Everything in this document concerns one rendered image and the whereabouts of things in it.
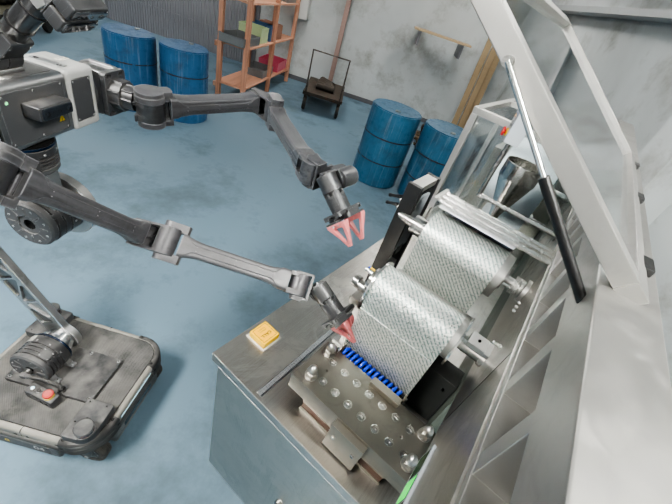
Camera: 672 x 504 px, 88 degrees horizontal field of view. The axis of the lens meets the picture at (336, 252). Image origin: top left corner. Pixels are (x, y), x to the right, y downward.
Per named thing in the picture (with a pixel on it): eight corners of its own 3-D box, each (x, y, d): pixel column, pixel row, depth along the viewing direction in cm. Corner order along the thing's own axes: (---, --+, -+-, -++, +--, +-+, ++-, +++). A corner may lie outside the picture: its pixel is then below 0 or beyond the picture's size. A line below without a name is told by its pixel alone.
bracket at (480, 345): (471, 334, 88) (475, 329, 87) (492, 348, 86) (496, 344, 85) (464, 345, 85) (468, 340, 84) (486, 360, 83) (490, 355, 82)
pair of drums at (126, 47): (134, 90, 466) (128, 19, 417) (214, 116, 470) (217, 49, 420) (99, 102, 412) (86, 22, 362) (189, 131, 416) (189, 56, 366)
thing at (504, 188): (441, 269, 174) (504, 166, 139) (466, 285, 169) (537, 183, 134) (430, 280, 164) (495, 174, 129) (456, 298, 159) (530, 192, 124)
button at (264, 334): (264, 325, 120) (265, 320, 118) (278, 337, 117) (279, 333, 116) (248, 335, 115) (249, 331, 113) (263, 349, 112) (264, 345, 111)
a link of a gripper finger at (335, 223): (337, 252, 95) (322, 221, 94) (351, 243, 100) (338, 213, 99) (354, 246, 91) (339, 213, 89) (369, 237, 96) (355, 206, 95)
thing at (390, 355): (343, 345, 108) (361, 306, 97) (405, 397, 100) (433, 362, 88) (342, 346, 108) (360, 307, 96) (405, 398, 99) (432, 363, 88)
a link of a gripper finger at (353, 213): (343, 248, 98) (329, 217, 97) (357, 239, 103) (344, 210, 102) (361, 242, 93) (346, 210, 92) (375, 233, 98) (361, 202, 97)
